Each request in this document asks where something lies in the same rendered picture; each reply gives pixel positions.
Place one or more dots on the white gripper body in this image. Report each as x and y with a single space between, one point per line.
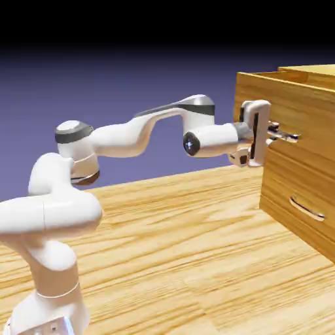
262 117

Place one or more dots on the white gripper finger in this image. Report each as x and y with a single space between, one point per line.
270 142
273 125

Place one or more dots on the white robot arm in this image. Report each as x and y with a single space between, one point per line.
125 138

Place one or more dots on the light wood drawer front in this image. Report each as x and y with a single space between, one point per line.
301 107
288 178

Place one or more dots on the light wood cabinet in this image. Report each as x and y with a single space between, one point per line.
322 73

